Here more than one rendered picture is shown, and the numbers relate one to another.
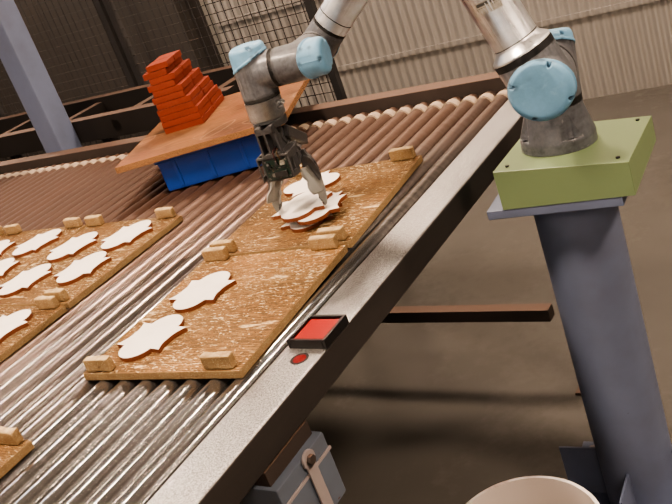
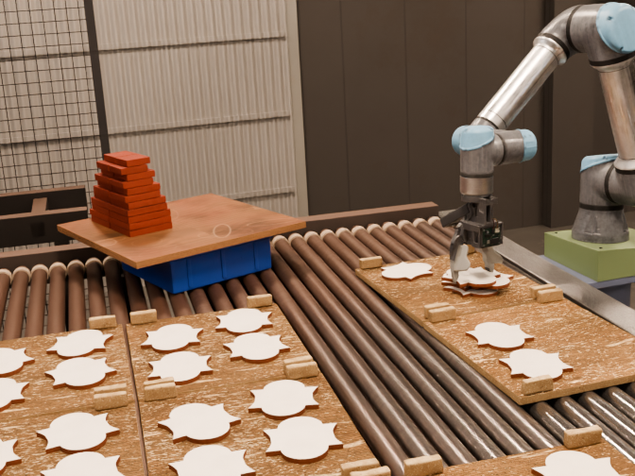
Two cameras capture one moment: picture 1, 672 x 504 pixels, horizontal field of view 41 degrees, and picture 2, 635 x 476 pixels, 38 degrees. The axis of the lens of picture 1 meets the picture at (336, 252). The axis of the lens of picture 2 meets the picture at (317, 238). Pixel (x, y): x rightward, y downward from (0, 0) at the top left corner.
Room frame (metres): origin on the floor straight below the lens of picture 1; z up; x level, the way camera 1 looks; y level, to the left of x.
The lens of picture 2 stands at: (0.78, 1.87, 1.67)
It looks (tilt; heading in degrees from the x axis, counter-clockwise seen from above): 16 degrees down; 308
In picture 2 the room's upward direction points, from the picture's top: 3 degrees counter-clockwise
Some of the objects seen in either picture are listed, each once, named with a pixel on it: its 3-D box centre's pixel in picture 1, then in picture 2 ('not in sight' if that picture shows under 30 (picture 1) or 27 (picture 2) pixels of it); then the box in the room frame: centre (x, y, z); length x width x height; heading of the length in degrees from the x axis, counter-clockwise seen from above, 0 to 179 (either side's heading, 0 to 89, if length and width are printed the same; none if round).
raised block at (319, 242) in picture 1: (323, 242); (550, 296); (1.59, 0.02, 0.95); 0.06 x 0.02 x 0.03; 56
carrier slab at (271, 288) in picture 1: (221, 309); (544, 345); (1.51, 0.24, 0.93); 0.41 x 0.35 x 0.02; 146
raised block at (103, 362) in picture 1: (98, 363); (537, 384); (1.42, 0.46, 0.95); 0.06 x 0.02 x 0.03; 56
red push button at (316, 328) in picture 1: (318, 332); not in sight; (1.30, 0.07, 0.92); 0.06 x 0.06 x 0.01; 52
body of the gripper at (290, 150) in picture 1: (277, 148); (478, 220); (1.76, 0.04, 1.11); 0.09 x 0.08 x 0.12; 157
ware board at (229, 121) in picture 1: (219, 118); (179, 226); (2.60, 0.18, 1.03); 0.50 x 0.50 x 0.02; 74
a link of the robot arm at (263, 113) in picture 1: (267, 109); (477, 185); (1.77, 0.03, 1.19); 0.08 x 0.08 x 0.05
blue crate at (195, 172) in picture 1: (223, 144); (194, 251); (2.53, 0.20, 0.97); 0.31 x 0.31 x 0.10; 74
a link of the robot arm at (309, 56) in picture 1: (302, 58); (506, 146); (1.74, -0.07, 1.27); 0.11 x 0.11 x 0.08; 67
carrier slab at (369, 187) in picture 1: (319, 206); (452, 284); (1.86, 0.00, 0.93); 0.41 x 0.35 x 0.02; 146
